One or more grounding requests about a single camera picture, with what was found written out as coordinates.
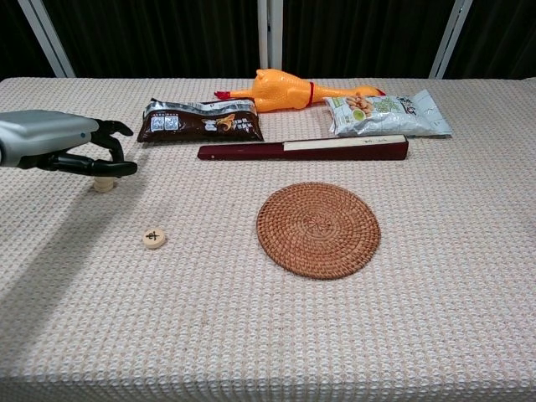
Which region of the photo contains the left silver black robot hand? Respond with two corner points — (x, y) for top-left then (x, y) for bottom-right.
(0, 109), (139, 178)

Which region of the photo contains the round woven rattan coaster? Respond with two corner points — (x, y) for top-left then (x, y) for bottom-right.
(255, 181), (382, 281)

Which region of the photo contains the black pleated curtain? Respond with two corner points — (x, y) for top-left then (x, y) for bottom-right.
(0, 0), (58, 80)
(443, 0), (536, 80)
(41, 0), (260, 80)
(282, 0), (456, 80)

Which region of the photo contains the brown snack bag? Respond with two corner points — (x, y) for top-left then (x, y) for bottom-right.
(137, 98), (265, 144)

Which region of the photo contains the dark red folded fan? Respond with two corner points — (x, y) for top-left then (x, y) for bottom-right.
(197, 134), (410, 162)

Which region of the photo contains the yellow rubber chicken toy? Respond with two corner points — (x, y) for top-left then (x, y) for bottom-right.
(214, 68), (387, 114)

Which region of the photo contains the beige woven tablecloth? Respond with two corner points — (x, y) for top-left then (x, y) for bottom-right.
(0, 76), (536, 402)

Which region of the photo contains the green white snack bag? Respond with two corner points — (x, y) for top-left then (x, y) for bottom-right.
(322, 88), (454, 139)

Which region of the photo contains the grey metal frame post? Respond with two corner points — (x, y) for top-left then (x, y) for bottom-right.
(256, 0), (285, 80)
(428, 0), (474, 80)
(16, 0), (76, 79)

